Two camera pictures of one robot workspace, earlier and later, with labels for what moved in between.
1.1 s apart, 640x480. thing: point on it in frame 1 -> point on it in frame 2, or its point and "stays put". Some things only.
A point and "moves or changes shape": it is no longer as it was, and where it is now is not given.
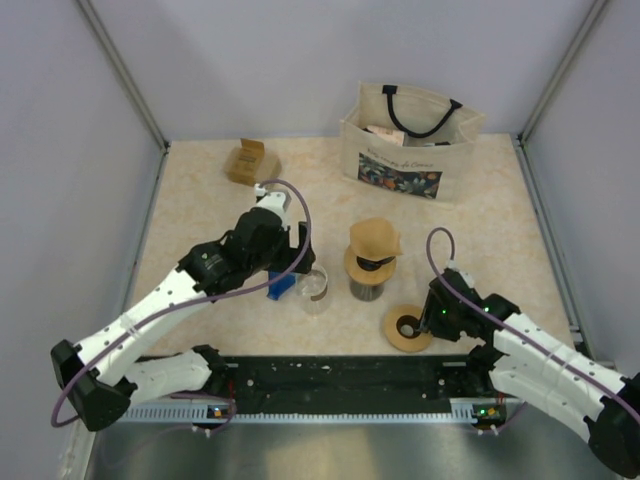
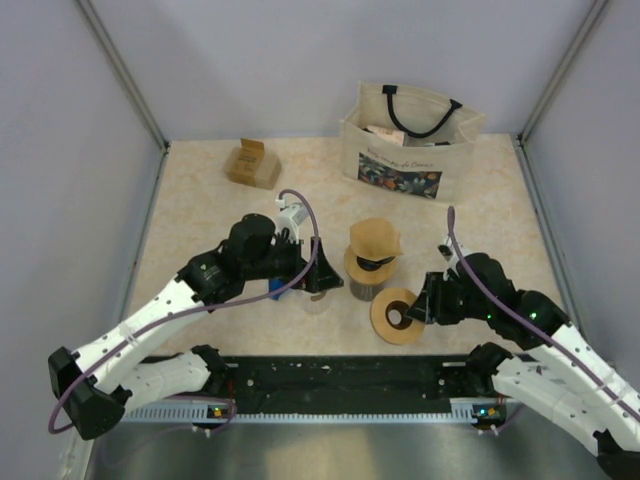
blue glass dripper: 372,266 stays put
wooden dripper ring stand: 368,277 stays put
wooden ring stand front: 394,337 moves or changes shape
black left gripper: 290,255 -> 320,276
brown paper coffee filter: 375,239 stays put
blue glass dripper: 277,288 stays put
